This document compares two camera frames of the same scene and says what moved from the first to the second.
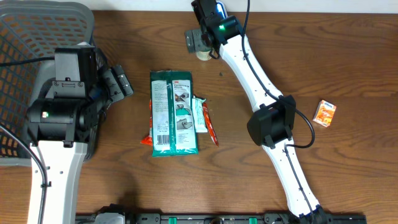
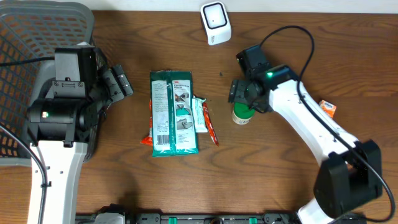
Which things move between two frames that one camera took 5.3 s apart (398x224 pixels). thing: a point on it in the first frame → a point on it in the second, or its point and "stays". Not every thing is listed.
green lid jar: (203, 55) → (242, 114)
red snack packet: (148, 140) stays
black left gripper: (121, 84) stays
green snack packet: (172, 131) stays
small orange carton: (324, 113) stays
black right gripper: (194, 38) → (237, 94)
